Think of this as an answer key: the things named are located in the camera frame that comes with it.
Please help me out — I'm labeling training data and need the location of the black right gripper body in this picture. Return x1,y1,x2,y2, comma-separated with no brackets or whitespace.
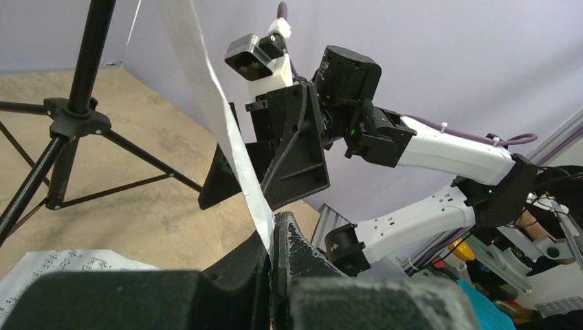
245,82,320,156

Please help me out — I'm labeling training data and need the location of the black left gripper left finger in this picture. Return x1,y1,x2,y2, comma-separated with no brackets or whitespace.
3,234,270,329

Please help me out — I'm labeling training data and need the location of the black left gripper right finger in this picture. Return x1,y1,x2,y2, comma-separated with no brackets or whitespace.
272,212,479,329

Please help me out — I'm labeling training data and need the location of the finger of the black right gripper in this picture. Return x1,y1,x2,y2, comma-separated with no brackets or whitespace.
198,102,262,210
261,106,329,210

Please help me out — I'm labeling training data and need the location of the sheet music page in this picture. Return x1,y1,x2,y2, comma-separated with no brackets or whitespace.
157,0,275,261
0,249,160,325

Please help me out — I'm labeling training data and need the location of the black folding music stand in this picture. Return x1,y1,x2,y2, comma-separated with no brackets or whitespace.
1,1,202,242

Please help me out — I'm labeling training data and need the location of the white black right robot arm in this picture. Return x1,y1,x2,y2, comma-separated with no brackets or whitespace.
225,43,538,276

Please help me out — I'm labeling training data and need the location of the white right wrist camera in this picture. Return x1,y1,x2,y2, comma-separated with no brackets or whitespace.
225,17,293,100

